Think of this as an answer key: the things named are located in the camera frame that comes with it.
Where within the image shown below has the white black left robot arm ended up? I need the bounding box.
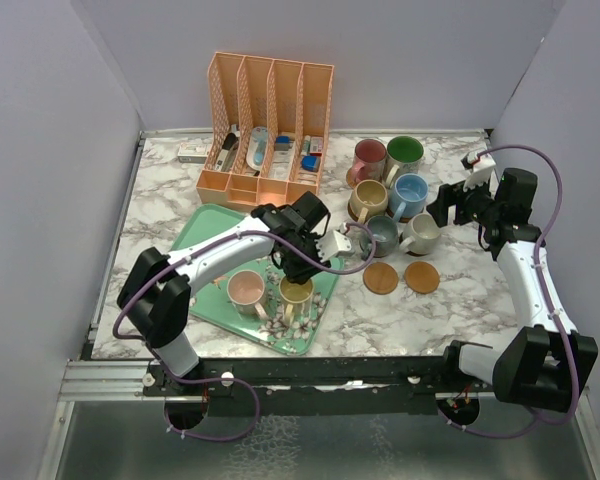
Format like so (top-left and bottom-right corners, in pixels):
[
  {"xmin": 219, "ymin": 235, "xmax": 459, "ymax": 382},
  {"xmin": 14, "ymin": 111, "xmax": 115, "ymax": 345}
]
[{"xmin": 117, "ymin": 192, "xmax": 330, "ymax": 395}]

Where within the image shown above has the dark grey blue mug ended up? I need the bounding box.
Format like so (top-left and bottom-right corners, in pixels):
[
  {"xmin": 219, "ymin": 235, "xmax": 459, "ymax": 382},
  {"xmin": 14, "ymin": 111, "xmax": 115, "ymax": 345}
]
[{"xmin": 359, "ymin": 215, "xmax": 399, "ymax": 260}]

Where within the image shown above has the blue correction tape package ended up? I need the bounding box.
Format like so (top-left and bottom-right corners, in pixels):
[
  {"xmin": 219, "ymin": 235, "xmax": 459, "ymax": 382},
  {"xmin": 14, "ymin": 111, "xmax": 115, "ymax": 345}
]
[{"xmin": 246, "ymin": 126, "xmax": 268, "ymax": 171}]

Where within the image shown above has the light orange wooden coaster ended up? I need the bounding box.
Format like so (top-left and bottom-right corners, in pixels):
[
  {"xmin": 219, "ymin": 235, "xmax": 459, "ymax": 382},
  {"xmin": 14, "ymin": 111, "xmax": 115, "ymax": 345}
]
[{"xmin": 363, "ymin": 262, "xmax": 399, "ymax": 295}]

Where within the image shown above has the green floral tray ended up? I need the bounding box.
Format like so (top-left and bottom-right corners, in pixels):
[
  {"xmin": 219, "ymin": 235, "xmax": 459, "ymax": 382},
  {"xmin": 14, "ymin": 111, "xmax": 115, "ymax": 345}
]
[{"xmin": 172, "ymin": 204, "xmax": 338, "ymax": 356}]

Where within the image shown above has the green mug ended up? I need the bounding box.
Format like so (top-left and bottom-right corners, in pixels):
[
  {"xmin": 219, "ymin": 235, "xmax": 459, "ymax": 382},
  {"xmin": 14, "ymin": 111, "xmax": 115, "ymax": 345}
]
[{"xmin": 383, "ymin": 136, "xmax": 425, "ymax": 189}]

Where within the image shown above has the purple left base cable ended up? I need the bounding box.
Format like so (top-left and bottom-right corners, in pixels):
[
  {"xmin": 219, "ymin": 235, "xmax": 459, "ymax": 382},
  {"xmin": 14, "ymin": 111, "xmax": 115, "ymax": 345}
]
[{"xmin": 163, "ymin": 371, "xmax": 261, "ymax": 442}]

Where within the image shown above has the small white staples box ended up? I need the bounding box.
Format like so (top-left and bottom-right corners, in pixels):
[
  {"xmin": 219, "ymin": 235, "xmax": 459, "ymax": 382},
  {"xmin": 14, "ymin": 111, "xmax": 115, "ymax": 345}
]
[{"xmin": 176, "ymin": 142, "xmax": 212, "ymax": 164}]

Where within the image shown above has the yellow mug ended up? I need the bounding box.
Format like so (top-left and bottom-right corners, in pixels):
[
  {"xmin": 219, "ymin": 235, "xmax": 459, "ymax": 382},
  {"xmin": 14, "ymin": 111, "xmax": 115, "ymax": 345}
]
[{"xmin": 279, "ymin": 277, "xmax": 314, "ymax": 326}]

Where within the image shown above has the red white small box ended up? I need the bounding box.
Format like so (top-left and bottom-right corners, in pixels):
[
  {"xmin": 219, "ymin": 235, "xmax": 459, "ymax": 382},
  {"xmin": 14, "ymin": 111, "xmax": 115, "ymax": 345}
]
[{"xmin": 301, "ymin": 135, "xmax": 324, "ymax": 156}]

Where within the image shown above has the woven rattan coaster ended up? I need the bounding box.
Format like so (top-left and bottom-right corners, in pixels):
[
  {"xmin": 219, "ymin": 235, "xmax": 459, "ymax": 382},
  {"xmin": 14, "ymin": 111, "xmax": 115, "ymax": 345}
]
[{"xmin": 346, "ymin": 170, "xmax": 356, "ymax": 188}]

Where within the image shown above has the tan brown mug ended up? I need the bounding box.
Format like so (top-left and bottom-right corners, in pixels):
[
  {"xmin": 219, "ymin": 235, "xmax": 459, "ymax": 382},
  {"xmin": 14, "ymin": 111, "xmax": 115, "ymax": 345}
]
[{"xmin": 348, "ymin": 180, "xmax": 388, "ymax": 224}]

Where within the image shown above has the pink mug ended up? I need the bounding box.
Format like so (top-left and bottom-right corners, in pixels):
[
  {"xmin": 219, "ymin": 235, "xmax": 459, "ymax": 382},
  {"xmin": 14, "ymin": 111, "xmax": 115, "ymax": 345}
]
[{"xmin": 227, "ymin": 270, "xmax": 269, "ymax": 322}]

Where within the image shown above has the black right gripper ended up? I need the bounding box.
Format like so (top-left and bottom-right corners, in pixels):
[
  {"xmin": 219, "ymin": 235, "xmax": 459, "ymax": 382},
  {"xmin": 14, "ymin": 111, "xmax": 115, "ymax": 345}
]
[{"xmin": 428, "ymin": 171, "xmax": 502, "ymax": 227}]

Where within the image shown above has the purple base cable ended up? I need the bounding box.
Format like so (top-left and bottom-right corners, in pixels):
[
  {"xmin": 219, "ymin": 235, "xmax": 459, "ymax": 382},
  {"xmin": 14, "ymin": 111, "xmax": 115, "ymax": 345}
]
[
  {"xmin": 438, "ymin": 389, "xmax": 544, "ymax": 439},
  {"xmin": 163, "ymin": 371, "xmax": 261, "ymax": 442}
]

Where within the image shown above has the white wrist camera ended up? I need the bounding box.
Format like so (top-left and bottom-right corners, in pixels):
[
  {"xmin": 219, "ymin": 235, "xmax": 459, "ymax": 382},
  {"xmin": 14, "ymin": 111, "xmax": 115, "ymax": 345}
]
[
  {"xmin": 461, "ymin": 152, "xmax": 496, "ymax": 191},
  {"xmin": 316, "ymin": 230, "xmax": 355, "ymax": 262}
]

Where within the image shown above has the maroon red mug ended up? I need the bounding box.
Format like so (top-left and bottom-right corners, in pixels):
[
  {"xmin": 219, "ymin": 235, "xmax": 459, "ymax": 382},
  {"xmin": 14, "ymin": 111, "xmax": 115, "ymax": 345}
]
[{"xmin": 349, "ymin": 138, "xmax": 387, "ymax": 185}]

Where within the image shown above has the light blue mug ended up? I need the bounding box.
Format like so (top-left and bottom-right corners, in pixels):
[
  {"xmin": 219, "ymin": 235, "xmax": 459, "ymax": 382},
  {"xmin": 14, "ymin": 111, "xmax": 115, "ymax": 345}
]
[{"xmin": 387, "ymin": 173, "xmax": 429, "ymax": 222}]

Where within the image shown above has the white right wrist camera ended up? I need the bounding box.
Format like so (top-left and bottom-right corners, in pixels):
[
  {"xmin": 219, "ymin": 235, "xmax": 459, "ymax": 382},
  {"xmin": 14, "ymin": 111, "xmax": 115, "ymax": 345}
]
[{"xmin": 461, "ymin": 152, "xmax": 496, "ymax": 191}]

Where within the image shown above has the dark walnut coaster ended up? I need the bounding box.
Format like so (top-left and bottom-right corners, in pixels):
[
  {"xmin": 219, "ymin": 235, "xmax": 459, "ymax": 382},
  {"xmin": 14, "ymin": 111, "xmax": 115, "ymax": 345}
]
[{"xmin": 405, "ymin": 250, "xmax": 430, "ymax": 258}]

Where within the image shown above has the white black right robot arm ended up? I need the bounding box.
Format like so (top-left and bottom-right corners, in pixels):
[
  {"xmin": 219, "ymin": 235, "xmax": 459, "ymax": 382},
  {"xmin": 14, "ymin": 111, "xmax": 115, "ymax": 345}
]
[{"xmin": 426, "ymin": 168, "xmax": 598, "ymax": 413}]

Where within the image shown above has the white packaged item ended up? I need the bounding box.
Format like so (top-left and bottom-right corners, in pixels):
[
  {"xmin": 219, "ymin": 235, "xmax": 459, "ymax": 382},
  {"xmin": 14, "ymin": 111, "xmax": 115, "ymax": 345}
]
[{"xmin": 269, "ymin": 134, "xmax": 295, "ymax": 179}]

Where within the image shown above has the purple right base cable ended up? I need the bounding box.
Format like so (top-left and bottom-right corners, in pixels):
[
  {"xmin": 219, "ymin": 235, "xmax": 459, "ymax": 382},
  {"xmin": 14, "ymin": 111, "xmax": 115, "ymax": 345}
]
[{"xmin": 438, "ymin": 389, "xmax": 544, "ymax": 439}]

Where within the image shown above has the orange plastic desk organizer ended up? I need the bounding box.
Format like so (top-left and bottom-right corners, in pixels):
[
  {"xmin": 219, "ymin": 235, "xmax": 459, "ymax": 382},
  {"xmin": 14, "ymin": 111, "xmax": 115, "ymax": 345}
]
[{"xmin": 196, "ymin": 52, "xmax": 334, "ymax": 212}]

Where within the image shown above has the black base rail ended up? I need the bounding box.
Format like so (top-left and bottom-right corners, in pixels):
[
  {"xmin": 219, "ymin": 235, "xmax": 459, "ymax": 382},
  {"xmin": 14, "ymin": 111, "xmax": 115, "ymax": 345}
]
[{"xmin": 143, "ymin": 355, "xmax": 491, "ymax": 417}]

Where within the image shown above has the beige grey mug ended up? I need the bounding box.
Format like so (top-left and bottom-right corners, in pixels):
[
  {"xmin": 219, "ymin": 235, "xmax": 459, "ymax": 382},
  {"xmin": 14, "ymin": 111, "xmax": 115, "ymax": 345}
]
[{"xmin": 399, "ymin": 213, "xmax": 441, "ymax": 253}]

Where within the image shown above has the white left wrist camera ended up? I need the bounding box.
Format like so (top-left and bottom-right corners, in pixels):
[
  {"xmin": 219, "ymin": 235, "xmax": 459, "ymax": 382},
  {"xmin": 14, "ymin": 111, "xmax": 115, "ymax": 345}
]
[{"xmin": 316, "ymin": 230, "xmax": 355, "ymax": 262}]

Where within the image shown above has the black white stapler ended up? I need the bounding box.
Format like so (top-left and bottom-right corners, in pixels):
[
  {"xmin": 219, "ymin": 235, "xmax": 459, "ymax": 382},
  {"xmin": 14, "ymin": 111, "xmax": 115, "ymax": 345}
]
[{"xmin": 215, "ymin": 125, "xmax": 240, "ymax": 172}]

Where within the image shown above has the blue stamp box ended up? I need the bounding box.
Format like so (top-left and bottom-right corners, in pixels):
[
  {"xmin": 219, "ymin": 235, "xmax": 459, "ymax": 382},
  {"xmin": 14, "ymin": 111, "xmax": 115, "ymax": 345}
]
[{"xmin": 301, "ymin": 155, "xmax": 322, "ymax": 173}]

